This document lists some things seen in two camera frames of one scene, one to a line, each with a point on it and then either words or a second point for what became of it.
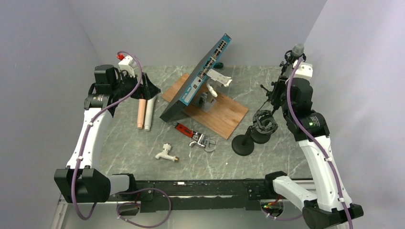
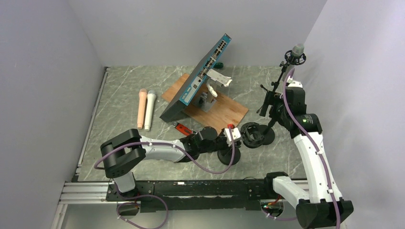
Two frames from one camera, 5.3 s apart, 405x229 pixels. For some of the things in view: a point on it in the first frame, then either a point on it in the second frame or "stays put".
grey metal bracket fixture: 216,79 stays put
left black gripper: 146,91 to 227,148
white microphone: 149,113 stays put
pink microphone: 141,110 stays put
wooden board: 222,118 stays put
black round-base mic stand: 263,123 to 252,135
